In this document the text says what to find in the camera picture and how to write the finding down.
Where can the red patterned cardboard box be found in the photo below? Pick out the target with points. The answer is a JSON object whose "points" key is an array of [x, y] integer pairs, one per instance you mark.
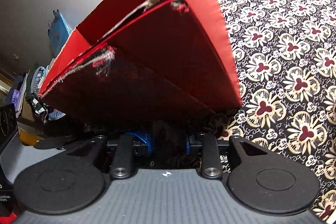
{"points": [[157, 56]]}

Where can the blue bag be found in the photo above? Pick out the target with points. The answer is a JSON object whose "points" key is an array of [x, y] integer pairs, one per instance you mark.
{"points": [[59, 32]]}

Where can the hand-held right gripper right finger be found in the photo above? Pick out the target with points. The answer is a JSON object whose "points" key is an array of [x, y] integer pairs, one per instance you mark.
{"points": [[191, 146]]}

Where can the pile of clothes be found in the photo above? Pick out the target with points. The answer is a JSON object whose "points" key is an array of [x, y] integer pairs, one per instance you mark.
{"points": [[34, 90]]}

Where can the floral patterned tablecloth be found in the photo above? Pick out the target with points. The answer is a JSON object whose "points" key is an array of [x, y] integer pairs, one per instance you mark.
{"points": [[288, 56]]}

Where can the yellow box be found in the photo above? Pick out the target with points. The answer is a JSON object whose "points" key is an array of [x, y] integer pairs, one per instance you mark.
{"points": [[30, 138]]}

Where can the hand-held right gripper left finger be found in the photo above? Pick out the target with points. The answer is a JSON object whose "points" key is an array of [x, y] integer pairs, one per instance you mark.
{"points": [[144, 144]]}

